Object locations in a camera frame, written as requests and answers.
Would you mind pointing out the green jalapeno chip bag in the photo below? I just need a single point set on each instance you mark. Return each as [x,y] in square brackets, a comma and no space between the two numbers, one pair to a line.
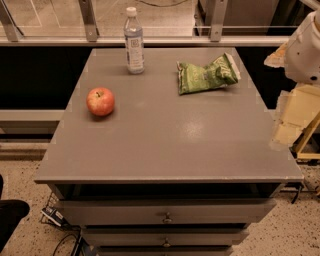
[219,73]

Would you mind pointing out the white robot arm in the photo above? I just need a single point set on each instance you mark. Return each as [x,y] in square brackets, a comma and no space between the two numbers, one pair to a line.
[300,55]

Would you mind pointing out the grey drawer cabinet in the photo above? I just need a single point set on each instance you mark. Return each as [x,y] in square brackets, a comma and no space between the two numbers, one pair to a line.
[159,145]

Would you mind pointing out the red apple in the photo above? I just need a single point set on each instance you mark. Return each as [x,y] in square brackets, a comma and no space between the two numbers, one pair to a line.
[100,101]

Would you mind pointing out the clear plastic water bottle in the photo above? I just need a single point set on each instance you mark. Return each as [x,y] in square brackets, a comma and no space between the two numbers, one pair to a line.
[133,33]

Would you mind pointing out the top drawer with knob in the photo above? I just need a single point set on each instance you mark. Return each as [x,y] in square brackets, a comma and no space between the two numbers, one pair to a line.
[165,212]

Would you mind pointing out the drawer with knob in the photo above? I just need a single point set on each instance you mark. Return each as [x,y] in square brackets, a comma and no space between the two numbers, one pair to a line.
[165,237]
[165,212]

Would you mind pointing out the middle drawer with knob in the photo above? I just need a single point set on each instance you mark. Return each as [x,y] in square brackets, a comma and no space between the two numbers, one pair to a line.
[165,237]

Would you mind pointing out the power strip on floor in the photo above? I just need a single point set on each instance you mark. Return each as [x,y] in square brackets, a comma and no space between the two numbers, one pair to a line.
[53,215]

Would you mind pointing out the black chair edge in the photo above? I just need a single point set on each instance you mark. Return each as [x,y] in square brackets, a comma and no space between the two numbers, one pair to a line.
[11,213]

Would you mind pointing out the metal railing post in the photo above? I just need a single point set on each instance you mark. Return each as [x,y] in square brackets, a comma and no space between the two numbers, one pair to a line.
[218,10]
[10,29]
[89,21]

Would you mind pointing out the yellow wooden frame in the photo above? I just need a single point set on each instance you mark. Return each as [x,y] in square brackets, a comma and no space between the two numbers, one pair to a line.
[296,119]

